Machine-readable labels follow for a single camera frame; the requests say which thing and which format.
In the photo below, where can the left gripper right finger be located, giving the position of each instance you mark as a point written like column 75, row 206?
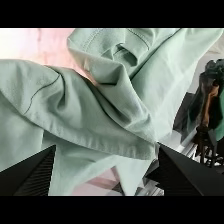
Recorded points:
column 181, row 173

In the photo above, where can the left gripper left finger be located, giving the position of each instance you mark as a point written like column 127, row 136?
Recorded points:
column 31, row 176

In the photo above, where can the pale green shirt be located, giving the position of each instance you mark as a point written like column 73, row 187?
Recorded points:
column 110, row 106

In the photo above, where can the heap of clothes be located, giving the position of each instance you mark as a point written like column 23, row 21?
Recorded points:
column 208, row 100

